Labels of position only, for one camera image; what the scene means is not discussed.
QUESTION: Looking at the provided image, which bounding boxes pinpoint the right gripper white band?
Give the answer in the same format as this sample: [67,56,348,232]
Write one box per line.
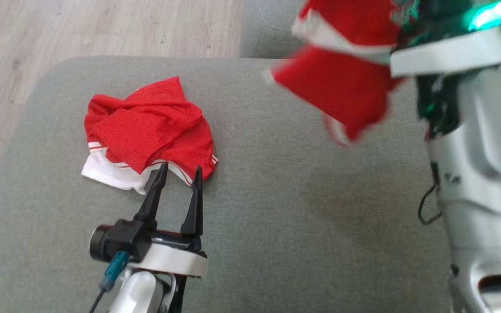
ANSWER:
[390,0,501,78]

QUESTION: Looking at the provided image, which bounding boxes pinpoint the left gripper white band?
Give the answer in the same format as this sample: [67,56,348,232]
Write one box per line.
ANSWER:
[129,163,209,279]

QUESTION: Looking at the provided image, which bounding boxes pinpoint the red Bulls 23 jersey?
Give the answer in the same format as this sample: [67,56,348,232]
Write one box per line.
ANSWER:
[81,77,219,195]

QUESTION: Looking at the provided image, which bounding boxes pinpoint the red garment with white trim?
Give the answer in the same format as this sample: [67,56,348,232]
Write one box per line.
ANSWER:
[261,0,407,147]

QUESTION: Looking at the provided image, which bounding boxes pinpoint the large grey sofa seat cushion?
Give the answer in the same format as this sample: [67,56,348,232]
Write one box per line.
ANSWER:
[0,57,456,313]

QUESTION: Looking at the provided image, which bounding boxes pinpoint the small grey sofa cushion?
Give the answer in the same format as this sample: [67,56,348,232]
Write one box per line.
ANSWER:
[240,0,308,59]

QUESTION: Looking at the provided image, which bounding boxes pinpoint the teal plug left camera cable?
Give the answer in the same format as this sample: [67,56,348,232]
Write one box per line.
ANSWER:
[89,250,130,313]

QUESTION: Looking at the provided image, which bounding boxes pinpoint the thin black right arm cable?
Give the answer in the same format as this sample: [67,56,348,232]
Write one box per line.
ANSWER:
[417,161,443,226]

